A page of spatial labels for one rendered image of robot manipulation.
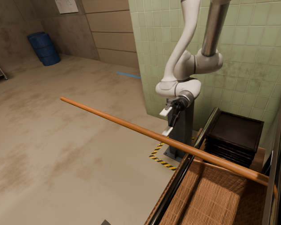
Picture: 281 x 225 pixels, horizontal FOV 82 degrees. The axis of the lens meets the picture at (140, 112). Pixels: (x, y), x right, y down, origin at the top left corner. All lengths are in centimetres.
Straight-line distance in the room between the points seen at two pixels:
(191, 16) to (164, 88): 40
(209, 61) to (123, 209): 158
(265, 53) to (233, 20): 37
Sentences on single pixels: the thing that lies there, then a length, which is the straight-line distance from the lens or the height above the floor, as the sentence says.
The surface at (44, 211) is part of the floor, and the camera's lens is 229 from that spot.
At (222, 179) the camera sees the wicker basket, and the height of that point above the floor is 68.
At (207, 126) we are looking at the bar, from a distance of 82.
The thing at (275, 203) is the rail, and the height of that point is 143.
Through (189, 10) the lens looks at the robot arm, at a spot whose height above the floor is 160.
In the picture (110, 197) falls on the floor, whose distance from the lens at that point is 200.
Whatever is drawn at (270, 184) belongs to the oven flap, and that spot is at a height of 140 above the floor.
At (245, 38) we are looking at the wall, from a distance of 170.
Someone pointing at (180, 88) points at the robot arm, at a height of 122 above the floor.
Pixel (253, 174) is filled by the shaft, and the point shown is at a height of 121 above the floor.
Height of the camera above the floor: 174
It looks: 38 degrees down
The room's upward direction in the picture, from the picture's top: 11 degrees counter-clockwise
